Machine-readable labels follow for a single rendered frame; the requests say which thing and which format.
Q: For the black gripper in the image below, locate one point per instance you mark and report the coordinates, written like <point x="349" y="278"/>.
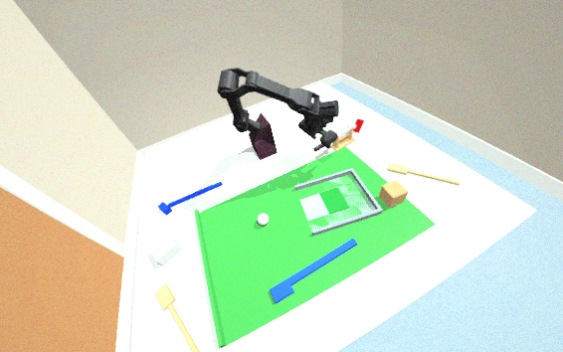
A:
<point x="311" y="128"/>

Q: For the green flat mat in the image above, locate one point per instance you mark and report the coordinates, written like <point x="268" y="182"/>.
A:
<point x="247" y="259"/>

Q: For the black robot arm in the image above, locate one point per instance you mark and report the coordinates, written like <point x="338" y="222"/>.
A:
<point x="298" y="99"/>

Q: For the white golf ball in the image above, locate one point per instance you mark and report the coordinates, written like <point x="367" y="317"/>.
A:
<point x="263" y="219"/>

